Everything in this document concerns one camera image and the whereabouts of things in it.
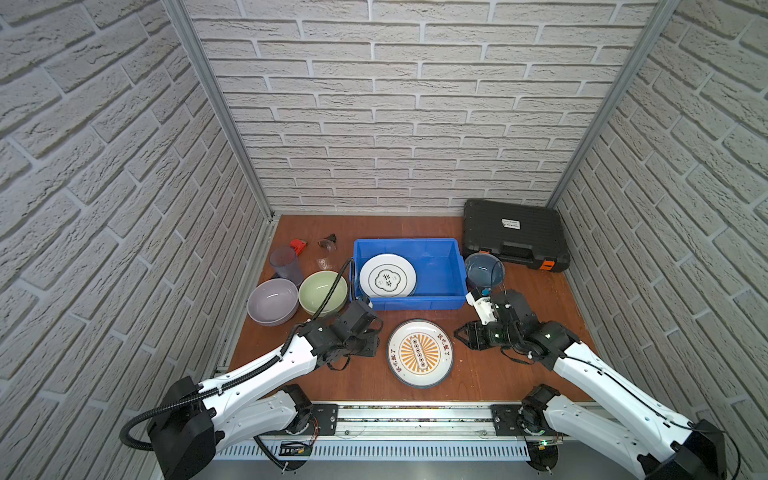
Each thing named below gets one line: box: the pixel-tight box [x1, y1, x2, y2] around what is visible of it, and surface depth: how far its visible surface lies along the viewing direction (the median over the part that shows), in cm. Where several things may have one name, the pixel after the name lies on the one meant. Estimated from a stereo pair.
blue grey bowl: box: [465, 252, 506, 289], surface depth 102 cm
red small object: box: [290, 239, 307, 256], surface depth 109 cm
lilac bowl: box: [246, 278, 299, 327], surface depth 94 cm
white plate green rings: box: [359, 253, 418, 298], surface depth 99 cm
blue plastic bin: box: [350, 238, 468, 311], surface depth 104 cm
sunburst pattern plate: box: [387, 318, 455, 389], surface depth 85 cm
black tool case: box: [463, 199, 570, 272], surface depth 109 cm
